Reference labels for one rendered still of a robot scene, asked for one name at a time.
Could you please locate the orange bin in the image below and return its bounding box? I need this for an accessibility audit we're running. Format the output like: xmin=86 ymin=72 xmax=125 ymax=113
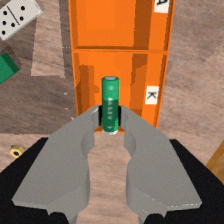
xmin=69 ymin=0 xmax=175 ymax=128

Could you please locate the brass hex nut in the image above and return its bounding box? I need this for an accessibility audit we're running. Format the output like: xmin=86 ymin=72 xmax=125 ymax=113
xmin=10 ymin=145 xmax=25 ymax=158

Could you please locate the white domino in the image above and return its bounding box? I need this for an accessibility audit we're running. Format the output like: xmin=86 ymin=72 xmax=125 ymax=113
xmin=0 ymin=0 xmax=43 ymax=40

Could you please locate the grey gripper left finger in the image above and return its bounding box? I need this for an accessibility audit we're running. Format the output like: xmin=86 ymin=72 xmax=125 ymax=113
xmin=0 ymin=104 xmax=102 ymax=224

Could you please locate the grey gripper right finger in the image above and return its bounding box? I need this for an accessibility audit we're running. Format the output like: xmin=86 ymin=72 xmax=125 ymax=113
xmin=118 ymin=105 xmax=224 ymax=224

